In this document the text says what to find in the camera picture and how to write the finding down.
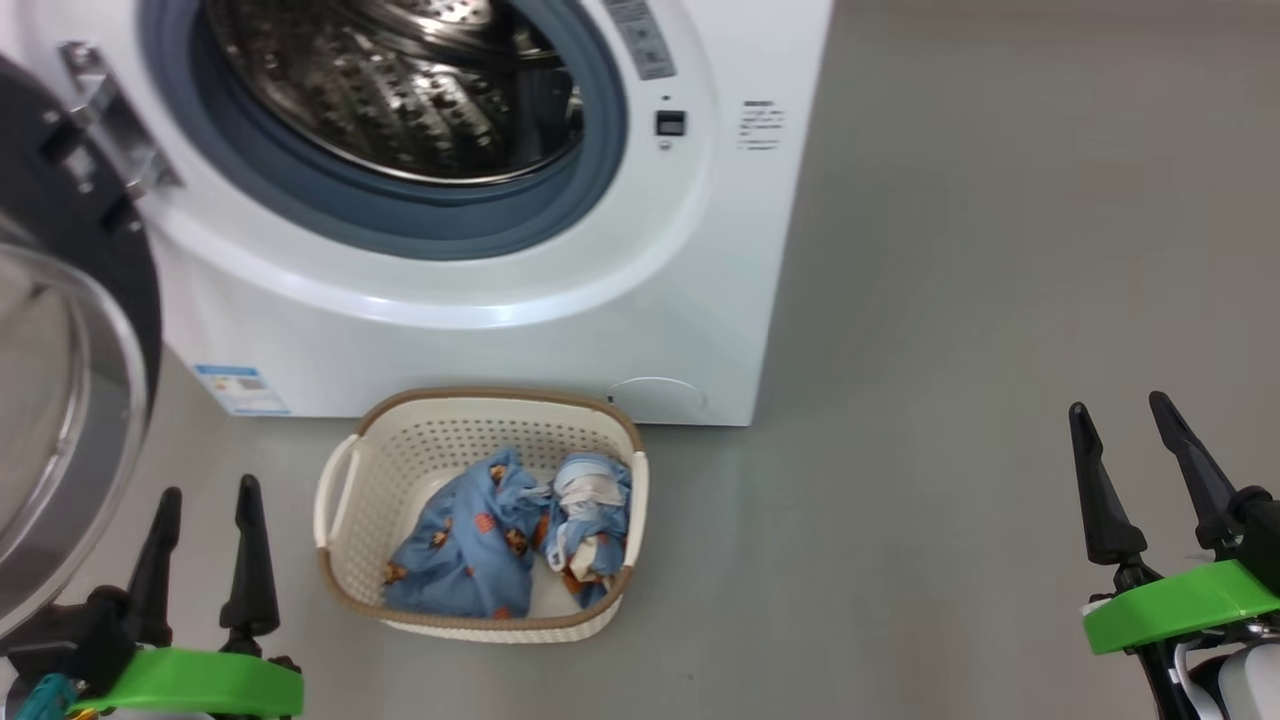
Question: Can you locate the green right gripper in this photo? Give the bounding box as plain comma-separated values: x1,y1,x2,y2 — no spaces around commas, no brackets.
1068,391,1280,657

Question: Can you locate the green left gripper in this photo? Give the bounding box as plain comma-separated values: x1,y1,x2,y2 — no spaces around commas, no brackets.
0,475,304,720

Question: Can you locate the black round washer door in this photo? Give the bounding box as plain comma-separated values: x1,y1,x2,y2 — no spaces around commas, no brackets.
0,50,163,641

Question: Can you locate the blue bear print garment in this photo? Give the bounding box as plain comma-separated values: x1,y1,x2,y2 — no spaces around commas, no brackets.
383,448,551,619

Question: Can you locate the blue and white garment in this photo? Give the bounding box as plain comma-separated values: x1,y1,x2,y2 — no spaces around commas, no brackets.
545,452,633,609

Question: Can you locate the white front-load washing machine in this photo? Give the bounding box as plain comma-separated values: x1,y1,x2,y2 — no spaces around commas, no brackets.
0,0,834,428

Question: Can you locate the grey rubber door gasket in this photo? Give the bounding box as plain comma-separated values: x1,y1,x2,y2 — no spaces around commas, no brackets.
140,0,629,261

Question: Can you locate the metal door hinge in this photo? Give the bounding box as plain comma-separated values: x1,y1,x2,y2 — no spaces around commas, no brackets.
40,40,183,231

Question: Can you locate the blue energy label sticker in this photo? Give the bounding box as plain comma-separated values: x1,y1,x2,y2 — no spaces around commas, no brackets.
193,364,291,417

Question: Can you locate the cream perforated laundry basket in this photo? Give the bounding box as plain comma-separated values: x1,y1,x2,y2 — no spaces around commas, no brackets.
314,388,649,643

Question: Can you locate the round white filter cover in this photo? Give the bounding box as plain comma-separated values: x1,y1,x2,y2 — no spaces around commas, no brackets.
608,377,708,425

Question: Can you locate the small printed text label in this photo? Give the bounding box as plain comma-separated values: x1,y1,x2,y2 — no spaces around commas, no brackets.
738,98,786,151

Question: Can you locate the grey warning sticker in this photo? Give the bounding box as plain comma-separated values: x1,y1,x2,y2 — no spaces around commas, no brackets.
603,0,678,81

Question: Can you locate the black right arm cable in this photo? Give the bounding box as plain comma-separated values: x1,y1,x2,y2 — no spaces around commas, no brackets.
1138,640,1231,720

